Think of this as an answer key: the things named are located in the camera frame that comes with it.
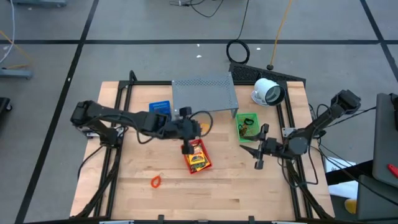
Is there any grey stand foot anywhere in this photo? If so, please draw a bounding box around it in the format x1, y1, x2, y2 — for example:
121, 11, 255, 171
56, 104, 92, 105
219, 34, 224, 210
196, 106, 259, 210
0, 68, 34, 80

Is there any dark grey case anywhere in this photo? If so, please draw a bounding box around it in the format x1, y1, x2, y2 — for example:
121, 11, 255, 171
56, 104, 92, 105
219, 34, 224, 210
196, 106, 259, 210
372, 92, 398, 188

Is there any white floor cable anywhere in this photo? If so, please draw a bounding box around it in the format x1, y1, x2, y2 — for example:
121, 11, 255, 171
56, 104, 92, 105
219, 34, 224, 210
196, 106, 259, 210
0, 0, 16, 65

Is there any black floor cable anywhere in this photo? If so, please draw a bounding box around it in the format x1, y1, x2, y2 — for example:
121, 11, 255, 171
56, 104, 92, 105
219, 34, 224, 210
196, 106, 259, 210
169, 0, 225, 19

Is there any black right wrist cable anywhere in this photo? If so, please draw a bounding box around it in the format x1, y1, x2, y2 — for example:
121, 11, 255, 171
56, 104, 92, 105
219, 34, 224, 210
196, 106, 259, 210
278, 146, 320, 188

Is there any white bag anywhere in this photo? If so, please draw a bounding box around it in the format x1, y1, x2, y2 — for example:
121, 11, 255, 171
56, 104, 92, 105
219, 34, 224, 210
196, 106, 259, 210
324, 156, 359, 200

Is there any blue plastic basket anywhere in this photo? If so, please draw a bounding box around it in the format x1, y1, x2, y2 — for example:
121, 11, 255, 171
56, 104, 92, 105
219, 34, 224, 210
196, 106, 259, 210
149, 100, 172, 121

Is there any black aluminium table frame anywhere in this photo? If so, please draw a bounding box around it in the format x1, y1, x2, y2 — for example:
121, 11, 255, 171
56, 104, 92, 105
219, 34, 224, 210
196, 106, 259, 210
74, 70, 335, 220

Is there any grey cart base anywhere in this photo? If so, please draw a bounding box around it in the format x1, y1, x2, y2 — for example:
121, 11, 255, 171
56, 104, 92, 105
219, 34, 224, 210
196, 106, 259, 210
12, 0, 68, 7

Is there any black right base cable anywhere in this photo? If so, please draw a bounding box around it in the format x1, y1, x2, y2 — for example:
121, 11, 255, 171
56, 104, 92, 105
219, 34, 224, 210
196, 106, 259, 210
329, 106, 377, 129

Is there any black base cable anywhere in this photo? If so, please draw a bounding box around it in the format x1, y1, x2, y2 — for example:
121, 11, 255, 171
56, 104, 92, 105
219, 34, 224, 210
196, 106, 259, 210
76, 144, 105, 180
329, 106, 377, 129

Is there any yellow floor cable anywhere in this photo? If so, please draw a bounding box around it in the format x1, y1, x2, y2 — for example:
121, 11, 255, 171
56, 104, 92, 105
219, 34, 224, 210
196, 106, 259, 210
0, 30, 32, 70

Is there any yellow object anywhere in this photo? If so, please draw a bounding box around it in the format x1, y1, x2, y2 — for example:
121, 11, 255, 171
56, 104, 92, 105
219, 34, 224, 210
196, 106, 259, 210
344, 198, 358, 215

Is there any green plastic basket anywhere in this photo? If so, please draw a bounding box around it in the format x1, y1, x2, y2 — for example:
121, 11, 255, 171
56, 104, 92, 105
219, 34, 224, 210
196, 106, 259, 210
235, 112, 261, 143

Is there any yellow hanging cord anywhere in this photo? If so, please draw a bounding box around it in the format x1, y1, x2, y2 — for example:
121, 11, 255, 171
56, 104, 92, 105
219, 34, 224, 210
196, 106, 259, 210
266, 0, 294, 71

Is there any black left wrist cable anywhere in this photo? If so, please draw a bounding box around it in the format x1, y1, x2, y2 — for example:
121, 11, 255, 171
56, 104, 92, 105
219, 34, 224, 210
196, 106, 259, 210
136, 110, 214, 145

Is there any red plastic basket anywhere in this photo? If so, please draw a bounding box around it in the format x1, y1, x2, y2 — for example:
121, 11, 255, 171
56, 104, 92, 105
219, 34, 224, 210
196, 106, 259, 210
182, 138, 213, 174

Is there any black caster base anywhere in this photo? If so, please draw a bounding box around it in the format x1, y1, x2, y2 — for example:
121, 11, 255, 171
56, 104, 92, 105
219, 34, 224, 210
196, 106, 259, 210
0, 96, 13, 123

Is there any grey perforated metal riser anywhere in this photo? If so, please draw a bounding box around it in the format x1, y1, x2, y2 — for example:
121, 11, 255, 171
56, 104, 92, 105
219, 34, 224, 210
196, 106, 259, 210
171, 72, 239, 125

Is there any black perforated metal panel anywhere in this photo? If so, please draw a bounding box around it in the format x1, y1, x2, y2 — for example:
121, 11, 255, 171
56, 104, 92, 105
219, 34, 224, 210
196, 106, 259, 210
229, 62, 307, 86

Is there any black hanging cable with coil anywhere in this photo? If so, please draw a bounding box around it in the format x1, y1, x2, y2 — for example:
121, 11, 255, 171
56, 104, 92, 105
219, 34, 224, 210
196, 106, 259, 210
226, 0, 251, 65

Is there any black bar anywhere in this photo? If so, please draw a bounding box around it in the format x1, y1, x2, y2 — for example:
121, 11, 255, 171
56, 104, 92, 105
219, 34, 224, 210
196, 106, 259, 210
325, 160, 374, 187

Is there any black left base cable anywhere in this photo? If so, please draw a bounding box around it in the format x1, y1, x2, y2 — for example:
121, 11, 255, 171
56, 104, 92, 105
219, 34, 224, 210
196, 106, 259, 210
76, 144, 105, 180

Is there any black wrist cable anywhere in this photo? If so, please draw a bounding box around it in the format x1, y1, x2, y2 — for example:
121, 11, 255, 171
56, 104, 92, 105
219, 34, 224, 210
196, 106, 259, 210
136, 110, 214, 145
278, 146, 320, 188

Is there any dark grey box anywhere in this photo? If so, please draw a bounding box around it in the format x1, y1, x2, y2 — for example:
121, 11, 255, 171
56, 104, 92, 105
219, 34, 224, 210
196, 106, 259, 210
356, 174, 398, 222

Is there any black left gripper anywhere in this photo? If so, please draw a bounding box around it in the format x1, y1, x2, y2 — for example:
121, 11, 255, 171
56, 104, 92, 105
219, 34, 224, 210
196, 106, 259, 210
164, 107, 202, 156

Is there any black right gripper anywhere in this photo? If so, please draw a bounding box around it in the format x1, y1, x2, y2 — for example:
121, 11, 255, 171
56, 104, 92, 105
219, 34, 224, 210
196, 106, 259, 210
239, 123, 282, 170

